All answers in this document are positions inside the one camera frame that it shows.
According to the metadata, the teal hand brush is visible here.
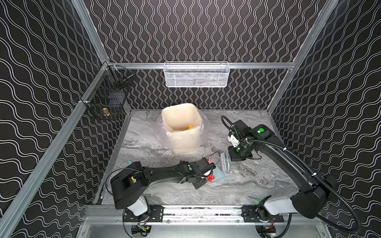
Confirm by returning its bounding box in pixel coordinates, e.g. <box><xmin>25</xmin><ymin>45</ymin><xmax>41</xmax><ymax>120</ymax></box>
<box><xmin>220</xmin><ymin>153</ymin><xmax>231</xmax><ymax>173</ymax></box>

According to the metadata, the teal dustpan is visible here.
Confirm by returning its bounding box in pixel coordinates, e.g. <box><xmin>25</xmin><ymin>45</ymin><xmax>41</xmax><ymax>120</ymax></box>
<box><xmin>213</xmin><ymin>167</ymin><xmax>225</xmax><ymax>182</ymax></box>

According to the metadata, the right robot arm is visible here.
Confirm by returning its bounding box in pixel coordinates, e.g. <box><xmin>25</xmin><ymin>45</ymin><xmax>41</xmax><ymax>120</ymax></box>
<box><xmin>221</xmin><ymin>116</ymin><xmax>331</xmax><ymax>221</ymax></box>

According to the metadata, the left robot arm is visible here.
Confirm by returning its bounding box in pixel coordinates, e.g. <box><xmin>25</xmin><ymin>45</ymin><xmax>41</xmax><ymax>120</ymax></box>
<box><xmin>110</xmin><ymin>158</ymin><xmax>216</xmax><ymax>216</ymax></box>

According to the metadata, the red paper scrap near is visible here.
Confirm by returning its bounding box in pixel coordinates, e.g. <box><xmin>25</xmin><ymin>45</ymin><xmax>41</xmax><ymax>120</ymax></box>
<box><xmin>207</xmin><ymin>175</ymin><xmax>215</xmax><ymax>182</ymax></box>

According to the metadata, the clear plastic bin liner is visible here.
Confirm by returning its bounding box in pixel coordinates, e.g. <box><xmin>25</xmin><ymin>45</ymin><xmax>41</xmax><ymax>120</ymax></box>
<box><xmin>154</xmin><ymin>110</ymin><xmax>210</xmax><ymax>147</ymax></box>

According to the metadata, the cream plastic waste bin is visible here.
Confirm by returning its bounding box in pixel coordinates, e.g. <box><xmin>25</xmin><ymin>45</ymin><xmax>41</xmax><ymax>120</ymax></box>
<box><xmin>161</xmin><ymin>103</ymin><xmax>203</xmax><ymax>154</ymax></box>

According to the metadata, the brass object in basket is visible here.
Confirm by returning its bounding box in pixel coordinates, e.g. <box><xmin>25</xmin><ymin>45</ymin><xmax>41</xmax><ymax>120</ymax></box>
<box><xmin>102</xmin><ymin>108</ymin><xmax>110</xmax><ymax>117</ymax></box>

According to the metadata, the black corrugated cable conduit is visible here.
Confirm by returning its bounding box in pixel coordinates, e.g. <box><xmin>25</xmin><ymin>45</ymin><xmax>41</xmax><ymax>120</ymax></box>
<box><xmin>221</xmin><ymin>115</ymin><xmax>361</xmax><ymax>235</ymax></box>

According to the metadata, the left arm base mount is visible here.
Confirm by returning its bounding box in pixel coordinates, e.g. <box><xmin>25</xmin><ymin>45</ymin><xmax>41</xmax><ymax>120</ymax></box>
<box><xmin>123</xmin><ymin>205</ymin><xmax>164</xmax><ymax>223</ymax></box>

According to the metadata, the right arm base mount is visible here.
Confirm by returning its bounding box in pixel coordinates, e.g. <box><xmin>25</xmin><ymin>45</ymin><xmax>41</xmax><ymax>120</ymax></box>
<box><xmin>241</xmin><ymin>205</ymin><xmax>284</xmax><ymax>223</ymax></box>

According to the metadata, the white wire basket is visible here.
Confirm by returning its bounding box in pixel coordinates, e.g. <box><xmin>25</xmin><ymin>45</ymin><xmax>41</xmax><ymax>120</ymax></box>
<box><xmin>163</xmin><ymin>61</ymin><xmax>230</xmax><ymax>88</ymax></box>

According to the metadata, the aluminium front rail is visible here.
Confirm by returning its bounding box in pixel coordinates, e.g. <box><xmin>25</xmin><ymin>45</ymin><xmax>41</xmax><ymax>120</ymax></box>
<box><xmin>84</xmin><ymin>204</ymin><xmax>322</xmax><ymax>225</ymax></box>

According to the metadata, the black wire basket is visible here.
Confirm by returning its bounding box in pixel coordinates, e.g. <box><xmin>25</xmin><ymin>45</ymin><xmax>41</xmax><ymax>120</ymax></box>
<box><xmin>81</xmin><ymin>63</ymin><xmax>136</xmax><ymax>122</ymax></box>

